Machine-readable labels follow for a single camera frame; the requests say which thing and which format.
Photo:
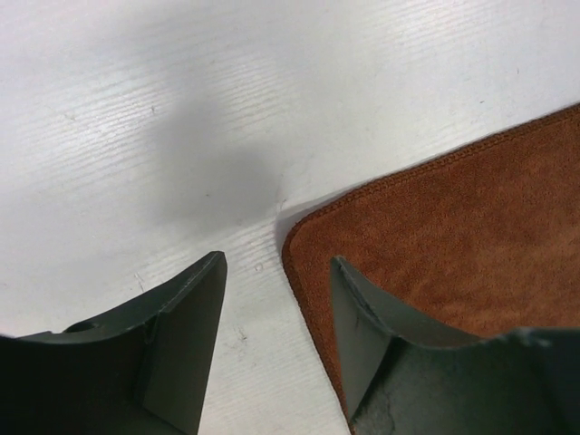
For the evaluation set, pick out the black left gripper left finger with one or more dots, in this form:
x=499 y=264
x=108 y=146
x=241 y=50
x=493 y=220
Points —
x=139 y=368

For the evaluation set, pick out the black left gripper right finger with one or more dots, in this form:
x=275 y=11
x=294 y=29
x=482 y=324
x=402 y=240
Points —
x=403 y=372

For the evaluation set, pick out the brown towel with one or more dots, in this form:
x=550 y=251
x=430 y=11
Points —
x=484 y=239

